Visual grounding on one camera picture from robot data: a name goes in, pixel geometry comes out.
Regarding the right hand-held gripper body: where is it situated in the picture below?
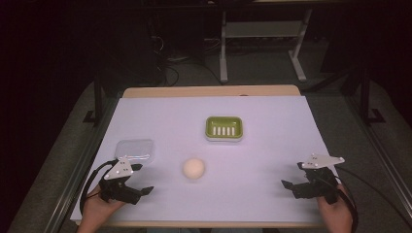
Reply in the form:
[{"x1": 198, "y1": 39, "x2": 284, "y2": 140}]
[{"x1": 292, "y1": 153, "x2": 346, "y2": 206}]

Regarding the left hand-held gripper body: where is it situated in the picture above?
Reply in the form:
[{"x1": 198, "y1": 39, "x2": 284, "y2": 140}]
[{"x1": 98, "y1": 155, "x2": 144, "y2": 206}]

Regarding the clear plastic container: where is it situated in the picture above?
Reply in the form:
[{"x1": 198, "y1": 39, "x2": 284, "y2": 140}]
[{"x1": 115, "y1": 139, "x2": 155, "y2": 165}]

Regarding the beige egg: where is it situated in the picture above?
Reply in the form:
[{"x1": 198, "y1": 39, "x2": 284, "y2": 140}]
[{"x1": 182, "y1": 157, "x2": 206, "y2": 180}]

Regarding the green soap dish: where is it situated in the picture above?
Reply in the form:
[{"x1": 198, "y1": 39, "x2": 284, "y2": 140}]
[{"x1": 205, "y1": 116, "x2": 244, "y2": 143}]

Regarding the person's right hand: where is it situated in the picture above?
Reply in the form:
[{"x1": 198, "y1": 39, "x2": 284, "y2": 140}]
[{"x1": 317, "y1": 183, "x2": 354, "y2": 233}]

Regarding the person's left hand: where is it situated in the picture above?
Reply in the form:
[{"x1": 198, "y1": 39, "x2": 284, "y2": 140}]
[{"x1": 76, "y1": 184, "x2": 126, "y2": 233}]

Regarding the white table sheet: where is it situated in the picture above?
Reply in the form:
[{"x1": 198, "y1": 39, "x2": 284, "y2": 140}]
[{"x1": 70, "y1": 95, "x2": 341, "y2": 225}]

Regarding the wooden table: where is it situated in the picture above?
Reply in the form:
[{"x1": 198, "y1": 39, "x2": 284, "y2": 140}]
[{"x1": 70, "y1": 84, "x2": 341, "y2": 229}]

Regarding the white metal stand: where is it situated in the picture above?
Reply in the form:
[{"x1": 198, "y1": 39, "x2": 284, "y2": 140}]
[{"x1": 219, "y1": 9, "x2": 314, "y2": 83}]

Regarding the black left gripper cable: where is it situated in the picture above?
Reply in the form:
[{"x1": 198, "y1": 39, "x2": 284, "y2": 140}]
[{"x1": 79, "y1": 158, "x2": 120, "y2": 216}]

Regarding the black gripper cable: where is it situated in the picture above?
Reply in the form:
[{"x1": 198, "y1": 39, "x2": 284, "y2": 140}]
[
  {"x1": 79, "y1": 158, "x2": 120, "y2": 216},
  {"x1": 334, "y1": 165, "x2": 412, "y2": 228}
]

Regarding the aluminium frame rail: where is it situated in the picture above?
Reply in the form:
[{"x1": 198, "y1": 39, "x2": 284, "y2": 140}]
[
  {"x1": 42, "y1": 96, "x2": 121, "y2": 233},
  {"x1": 343, "y1": 95, "x2": 412, "y2": 213}
]

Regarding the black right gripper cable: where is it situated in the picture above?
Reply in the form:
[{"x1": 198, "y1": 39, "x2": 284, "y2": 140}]
[{"x1": 334, "y1": 165, "x2": 412, "y2": 228}]

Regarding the black metal frame post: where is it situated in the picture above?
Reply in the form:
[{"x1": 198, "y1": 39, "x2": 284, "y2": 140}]
[
  {"x1": 83, "y1": 77, "x2": 105, "y2": 126},
  {"x1": 343, "y1": 64, "x2": 387, "y2": 126}
]

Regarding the black floor cable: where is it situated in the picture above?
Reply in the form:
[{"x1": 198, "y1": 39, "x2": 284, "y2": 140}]
[{"x1": 156, "y1": 60, "x2": 225, "y2": 87}]

